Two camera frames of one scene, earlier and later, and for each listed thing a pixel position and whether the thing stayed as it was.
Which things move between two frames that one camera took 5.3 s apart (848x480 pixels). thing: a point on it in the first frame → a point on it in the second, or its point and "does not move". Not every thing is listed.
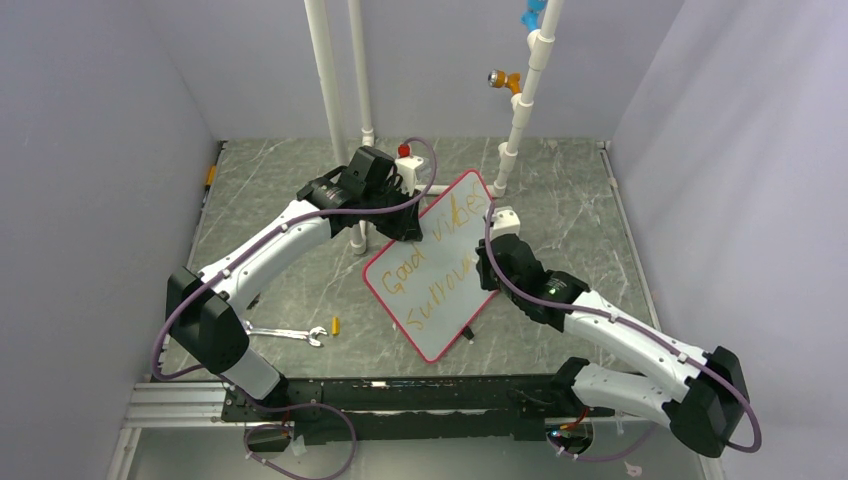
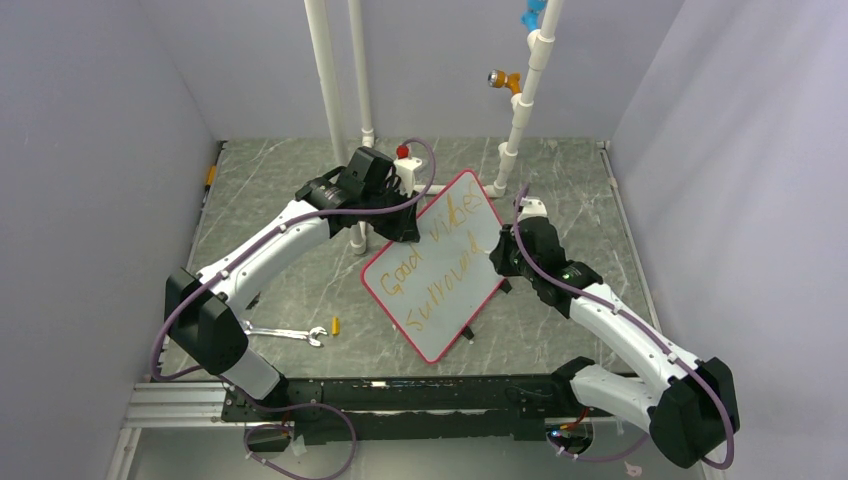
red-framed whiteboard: (429, 287) does not move
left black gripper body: (396, 222) does not move
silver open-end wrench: (309, 335) does not move
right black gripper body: (489, 278) → (510, 262)
